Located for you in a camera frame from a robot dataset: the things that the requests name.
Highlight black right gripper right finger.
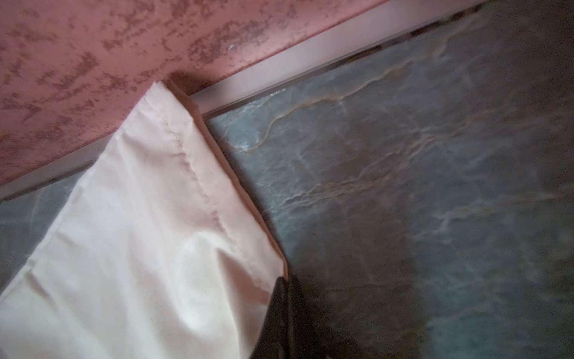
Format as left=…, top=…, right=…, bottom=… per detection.
left=286, top=275, right=325, bottom=359

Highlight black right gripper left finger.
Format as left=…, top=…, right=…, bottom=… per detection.
left=251, top=277, right=288, bottom=359

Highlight pink shorts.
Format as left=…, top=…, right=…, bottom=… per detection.
left=1, top=82, right=286, bottom=358

